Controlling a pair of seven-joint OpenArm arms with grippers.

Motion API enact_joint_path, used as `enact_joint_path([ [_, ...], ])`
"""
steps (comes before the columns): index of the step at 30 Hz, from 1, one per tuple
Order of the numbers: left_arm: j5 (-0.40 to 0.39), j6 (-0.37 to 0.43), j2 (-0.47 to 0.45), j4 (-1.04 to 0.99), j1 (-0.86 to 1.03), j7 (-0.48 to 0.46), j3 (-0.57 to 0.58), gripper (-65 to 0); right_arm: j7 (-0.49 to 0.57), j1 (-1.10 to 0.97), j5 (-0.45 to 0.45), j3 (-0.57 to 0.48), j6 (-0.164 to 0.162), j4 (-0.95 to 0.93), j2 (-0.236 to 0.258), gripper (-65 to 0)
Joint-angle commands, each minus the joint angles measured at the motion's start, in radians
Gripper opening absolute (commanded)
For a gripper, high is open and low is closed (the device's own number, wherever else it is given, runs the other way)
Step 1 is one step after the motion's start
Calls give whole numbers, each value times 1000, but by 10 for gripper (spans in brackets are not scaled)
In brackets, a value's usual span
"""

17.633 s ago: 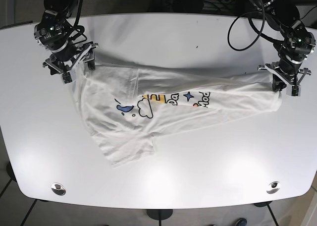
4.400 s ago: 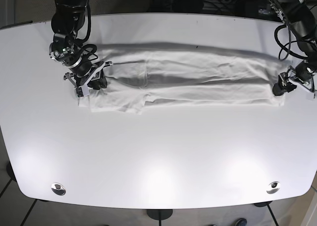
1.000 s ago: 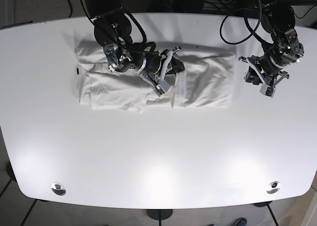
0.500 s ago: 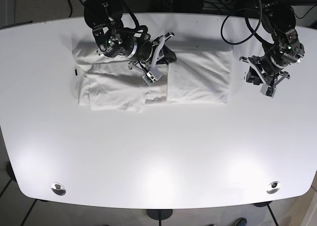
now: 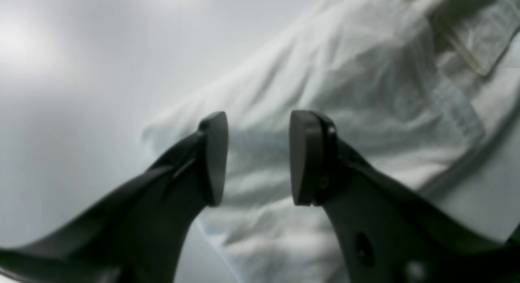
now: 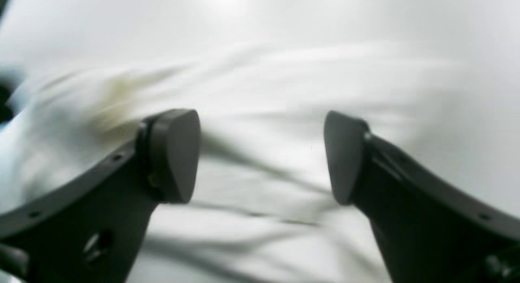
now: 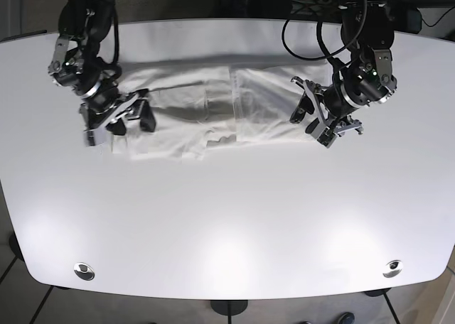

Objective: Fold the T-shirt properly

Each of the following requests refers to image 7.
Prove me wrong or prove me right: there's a white printed T-shirt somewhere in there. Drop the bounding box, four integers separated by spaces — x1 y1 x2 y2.
109 63 331 160

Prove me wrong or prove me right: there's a right chrome table grommet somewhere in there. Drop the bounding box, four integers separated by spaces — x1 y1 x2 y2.
382 260 403 279

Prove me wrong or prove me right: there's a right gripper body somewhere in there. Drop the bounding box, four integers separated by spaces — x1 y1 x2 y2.
49 67 149 129

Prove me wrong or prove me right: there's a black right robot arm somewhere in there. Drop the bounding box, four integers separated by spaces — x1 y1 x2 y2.
48 0 156 146

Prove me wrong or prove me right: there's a chrome table grommet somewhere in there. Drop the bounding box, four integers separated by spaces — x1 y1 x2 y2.
382 260 403 279
73 262 95 281

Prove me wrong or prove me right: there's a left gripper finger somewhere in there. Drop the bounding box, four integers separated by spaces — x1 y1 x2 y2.
305 118 322 136
289 93 314 124

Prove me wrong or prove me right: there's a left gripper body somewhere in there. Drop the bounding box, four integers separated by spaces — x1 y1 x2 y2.
291 70 397 138

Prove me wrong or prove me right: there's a dark shoe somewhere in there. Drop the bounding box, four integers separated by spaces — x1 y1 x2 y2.
336 312 355 324

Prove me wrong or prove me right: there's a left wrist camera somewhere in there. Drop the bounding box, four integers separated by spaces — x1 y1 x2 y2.
317 129 338 148

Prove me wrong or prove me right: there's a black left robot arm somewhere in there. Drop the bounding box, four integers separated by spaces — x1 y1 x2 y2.
289 4 397 148

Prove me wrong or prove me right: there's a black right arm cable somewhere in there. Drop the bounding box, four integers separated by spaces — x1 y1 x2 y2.
102 0 124 82

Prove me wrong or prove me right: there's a left chrome table grommet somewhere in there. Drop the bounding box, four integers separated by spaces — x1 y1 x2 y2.
73 262 95 281

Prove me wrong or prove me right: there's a black table base foot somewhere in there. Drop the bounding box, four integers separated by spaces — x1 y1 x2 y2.
210 300 248 316

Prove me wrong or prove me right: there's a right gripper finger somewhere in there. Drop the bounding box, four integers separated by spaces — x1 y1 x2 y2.
106 119 125 136
131 99 156 132

